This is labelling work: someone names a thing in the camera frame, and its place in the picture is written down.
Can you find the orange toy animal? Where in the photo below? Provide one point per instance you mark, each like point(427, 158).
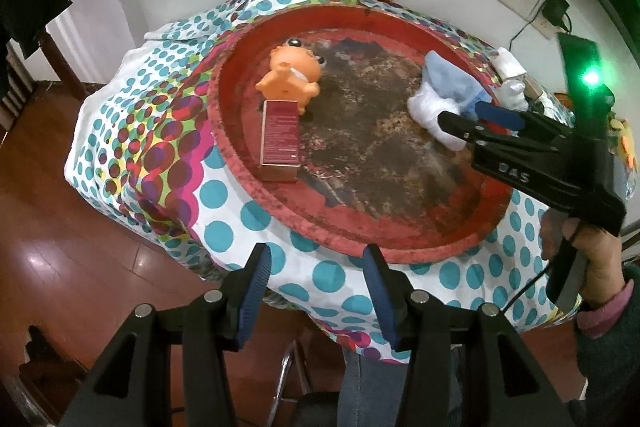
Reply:
point(292, 72)

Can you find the chrome chair frame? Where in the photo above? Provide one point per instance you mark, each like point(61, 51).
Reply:
point(287, 372)

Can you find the black charger adapter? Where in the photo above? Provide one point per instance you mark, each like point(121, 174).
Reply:
point(556, 9)

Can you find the person's right forearm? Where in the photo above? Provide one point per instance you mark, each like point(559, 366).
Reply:
point(615, 347)

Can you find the polka dot tablecloth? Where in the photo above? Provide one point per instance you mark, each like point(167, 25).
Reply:
point(150, 122)

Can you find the dark red box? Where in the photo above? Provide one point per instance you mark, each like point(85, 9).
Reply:
point(280, 137)

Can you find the white folded cloth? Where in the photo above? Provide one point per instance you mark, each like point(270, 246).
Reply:
point(507, 63)

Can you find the red round tray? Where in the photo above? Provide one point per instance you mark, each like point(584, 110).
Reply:
point(375, 167)

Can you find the person's right hand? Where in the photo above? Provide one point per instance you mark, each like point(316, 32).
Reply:
point(605, 262)

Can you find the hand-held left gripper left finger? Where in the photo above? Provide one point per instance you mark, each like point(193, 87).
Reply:
point(252, 302)

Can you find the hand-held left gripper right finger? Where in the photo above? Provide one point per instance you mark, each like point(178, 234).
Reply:
point(384, 302)

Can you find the small brown box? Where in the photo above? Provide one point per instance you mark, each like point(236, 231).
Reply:
point(532, 88)

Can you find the person's legs in jeans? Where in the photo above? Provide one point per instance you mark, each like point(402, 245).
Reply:
point(360, 392)

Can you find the dark wooden furniture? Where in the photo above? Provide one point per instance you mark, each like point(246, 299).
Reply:
point(60, 62)

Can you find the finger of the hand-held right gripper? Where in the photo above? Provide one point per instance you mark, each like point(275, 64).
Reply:
point(502, 114)
point(465, 127)

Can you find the blue sock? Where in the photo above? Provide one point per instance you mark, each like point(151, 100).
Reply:
point(450, 79)

